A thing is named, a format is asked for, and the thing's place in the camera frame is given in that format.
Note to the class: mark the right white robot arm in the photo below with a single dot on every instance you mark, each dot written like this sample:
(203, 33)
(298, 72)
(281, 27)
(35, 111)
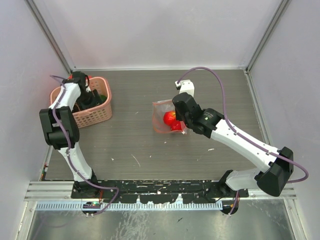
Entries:
(273, 167)

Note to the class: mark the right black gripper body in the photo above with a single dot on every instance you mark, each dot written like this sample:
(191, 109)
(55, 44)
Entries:
(180, 117)

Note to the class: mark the clear zip top bag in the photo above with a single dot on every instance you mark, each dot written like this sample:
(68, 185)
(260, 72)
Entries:
(159, 109)

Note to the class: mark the red cloth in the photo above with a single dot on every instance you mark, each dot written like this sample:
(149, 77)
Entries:
(78, 75)

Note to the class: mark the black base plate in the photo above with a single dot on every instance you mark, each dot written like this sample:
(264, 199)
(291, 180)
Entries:
(155, 191)

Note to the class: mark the pink plastic basket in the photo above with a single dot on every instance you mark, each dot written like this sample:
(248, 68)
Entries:
(95, 112)

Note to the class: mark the dark green toy avocado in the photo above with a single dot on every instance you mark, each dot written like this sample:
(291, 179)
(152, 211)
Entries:
(103, 98)

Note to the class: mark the red toy apple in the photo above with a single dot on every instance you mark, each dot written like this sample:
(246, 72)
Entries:
(169, 117)

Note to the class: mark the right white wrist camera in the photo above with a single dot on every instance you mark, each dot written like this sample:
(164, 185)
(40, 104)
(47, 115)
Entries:
(185, 86)

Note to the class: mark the white slotted cable duct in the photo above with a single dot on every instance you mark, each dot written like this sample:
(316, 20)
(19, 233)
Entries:
(81, 205)

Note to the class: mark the red yellow toy mango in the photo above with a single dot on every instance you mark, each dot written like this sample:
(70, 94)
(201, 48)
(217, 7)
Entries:
(176, 126)

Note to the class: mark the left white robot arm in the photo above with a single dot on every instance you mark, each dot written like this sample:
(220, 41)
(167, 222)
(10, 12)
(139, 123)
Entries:
(61, 131)

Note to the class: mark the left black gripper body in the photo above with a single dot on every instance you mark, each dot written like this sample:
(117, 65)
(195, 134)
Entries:
(88, 99)

